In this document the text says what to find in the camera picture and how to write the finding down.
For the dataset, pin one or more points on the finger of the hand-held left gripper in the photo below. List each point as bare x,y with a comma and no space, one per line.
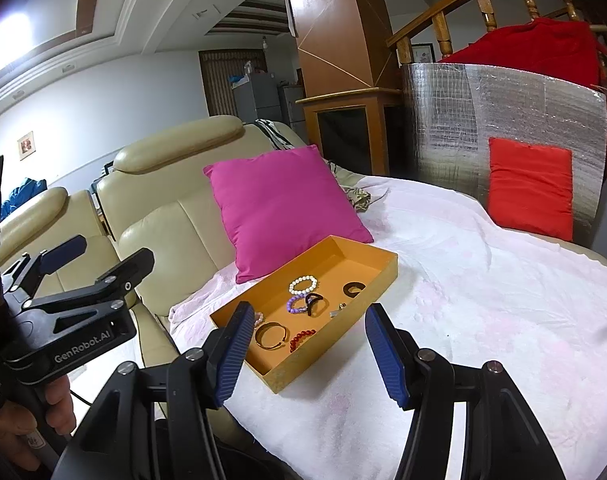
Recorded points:
65,252
128,270

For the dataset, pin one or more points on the red cloth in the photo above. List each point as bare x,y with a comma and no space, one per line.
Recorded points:
533,45

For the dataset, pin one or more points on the brown curtain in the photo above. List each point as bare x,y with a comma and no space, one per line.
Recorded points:
218,80

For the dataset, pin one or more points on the wooden pillar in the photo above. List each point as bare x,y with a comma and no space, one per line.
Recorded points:
328,25

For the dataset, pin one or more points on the pink pillow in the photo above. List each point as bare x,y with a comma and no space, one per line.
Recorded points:
278,205

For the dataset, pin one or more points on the thin black bangle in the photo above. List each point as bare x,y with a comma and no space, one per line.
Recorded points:
309,307

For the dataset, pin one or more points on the ceiling light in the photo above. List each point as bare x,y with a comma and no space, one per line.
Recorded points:
5,40

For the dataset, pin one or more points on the framed picture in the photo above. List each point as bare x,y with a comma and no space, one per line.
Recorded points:
423,52

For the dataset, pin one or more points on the patterned cloth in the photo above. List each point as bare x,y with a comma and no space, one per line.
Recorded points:
358,199

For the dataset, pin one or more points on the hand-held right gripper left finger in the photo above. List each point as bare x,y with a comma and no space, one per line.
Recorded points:
233,355

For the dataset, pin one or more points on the striped cloth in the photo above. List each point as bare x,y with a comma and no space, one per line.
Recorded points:
272,132

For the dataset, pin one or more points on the cream leather sofa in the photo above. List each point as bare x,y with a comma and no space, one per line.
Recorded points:
173,230

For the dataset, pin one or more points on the red cushion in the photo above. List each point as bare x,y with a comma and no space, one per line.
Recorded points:
531,185

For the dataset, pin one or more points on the blue cloth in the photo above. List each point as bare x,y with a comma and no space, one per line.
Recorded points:
23,197

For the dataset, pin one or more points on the cream leather recliner seat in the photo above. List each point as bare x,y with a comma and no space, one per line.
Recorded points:
38,220

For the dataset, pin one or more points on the wooden cabinet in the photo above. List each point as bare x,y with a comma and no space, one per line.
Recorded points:
348,100

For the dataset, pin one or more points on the orange cardboard box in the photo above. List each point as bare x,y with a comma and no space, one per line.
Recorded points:
353,320

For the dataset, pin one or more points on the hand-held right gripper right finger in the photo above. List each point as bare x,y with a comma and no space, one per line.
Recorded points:
386,360

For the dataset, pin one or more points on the grey refrigerator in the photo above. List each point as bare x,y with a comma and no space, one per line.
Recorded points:
256,97

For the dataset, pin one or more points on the wide black cuff bangle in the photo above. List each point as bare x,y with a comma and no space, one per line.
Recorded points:
347,290

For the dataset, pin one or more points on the person's left hand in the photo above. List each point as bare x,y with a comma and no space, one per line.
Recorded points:
53,400

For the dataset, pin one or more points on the wooden railing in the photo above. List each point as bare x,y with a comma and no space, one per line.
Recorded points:
433,15

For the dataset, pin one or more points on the gold bangle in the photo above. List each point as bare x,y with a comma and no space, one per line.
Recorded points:
259,337

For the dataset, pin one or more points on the small wall picture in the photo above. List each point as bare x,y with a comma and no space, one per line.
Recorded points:
25,146

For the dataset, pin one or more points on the grey metal cabinet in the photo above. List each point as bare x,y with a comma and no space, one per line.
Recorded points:
291,107

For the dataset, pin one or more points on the pale pink blanket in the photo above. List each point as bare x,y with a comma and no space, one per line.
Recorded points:
458,300

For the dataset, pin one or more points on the silver foil board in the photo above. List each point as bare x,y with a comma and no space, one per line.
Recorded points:
443,125

